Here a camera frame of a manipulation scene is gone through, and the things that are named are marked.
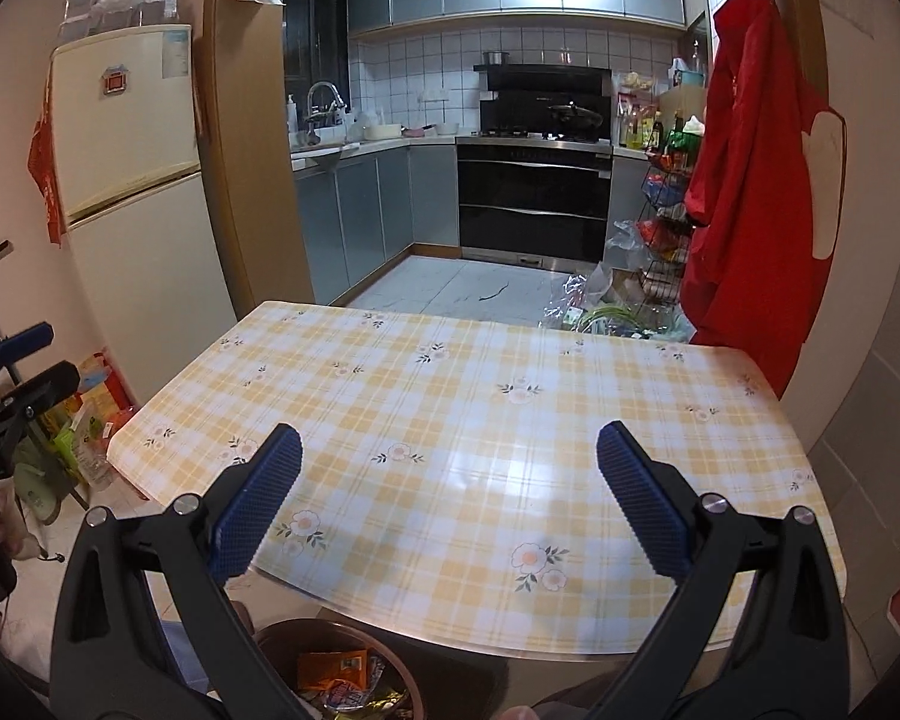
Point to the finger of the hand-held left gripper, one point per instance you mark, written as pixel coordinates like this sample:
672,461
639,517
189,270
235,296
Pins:
45,388
26,339

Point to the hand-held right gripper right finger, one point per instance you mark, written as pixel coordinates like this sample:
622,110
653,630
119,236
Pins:
645,502

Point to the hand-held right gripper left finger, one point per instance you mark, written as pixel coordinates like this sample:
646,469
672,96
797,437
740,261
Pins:
259,495

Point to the brown trash bin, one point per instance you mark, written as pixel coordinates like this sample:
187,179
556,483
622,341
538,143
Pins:
277,645

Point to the pile of floor packets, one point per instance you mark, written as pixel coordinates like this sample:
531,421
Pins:
94,420

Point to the green slippers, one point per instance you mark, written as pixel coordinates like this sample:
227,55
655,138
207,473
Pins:
37,491

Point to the cream refrigerator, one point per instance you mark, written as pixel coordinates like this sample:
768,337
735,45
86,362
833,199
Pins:
142,240

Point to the red hanging cloth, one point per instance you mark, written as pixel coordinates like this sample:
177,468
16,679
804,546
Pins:
49,165

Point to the pile of plastic bags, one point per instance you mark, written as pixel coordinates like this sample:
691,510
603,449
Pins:
615,300

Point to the red fridge magnet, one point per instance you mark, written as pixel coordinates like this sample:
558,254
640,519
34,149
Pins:
115,81

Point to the red apron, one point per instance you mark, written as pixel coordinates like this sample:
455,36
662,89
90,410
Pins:
750,225

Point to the grey lower kitchen cabinets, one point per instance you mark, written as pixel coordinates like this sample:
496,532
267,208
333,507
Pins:
367,217

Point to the black built-in oven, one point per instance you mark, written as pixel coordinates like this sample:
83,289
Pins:
532,199

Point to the row of condiment bottles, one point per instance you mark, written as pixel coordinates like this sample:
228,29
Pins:
645,131

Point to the chrome kitchen faucet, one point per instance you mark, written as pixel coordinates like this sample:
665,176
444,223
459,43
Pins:
322,101

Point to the white baking dish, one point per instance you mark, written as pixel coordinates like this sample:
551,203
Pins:
382,132

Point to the black wok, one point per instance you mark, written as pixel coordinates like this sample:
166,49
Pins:
574,116

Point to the black range hood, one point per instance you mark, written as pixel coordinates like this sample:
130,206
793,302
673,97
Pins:
540,94

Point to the small steel pot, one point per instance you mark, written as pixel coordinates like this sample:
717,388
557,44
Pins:
496,58

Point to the wooden door frame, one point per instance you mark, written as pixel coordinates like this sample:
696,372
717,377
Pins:
255,165

